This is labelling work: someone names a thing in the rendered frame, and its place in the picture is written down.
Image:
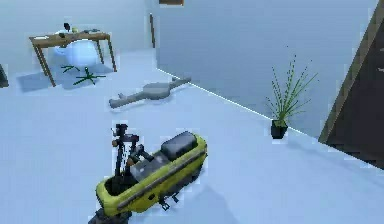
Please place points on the yellow scooter with grey seat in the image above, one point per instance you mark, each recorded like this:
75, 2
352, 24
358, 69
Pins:
156, 176

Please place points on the green house plant black pot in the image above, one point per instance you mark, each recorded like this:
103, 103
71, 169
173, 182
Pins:
279, 128

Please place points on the white office chair green base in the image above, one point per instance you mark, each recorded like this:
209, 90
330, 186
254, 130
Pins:
80, 53

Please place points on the dark flat object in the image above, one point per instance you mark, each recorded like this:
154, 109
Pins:
90, 31

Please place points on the small yellow-green object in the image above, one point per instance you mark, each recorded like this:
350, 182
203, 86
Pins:
75, 30

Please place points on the brown wooden table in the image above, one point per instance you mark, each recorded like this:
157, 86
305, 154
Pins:
66, 39

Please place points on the small black object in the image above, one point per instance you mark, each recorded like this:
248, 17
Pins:
67, 26

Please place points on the dark furniture edge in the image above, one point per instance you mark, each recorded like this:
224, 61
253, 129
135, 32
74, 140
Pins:
3, 77

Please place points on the brown framed wall picture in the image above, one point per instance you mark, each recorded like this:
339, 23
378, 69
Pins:
171, 2

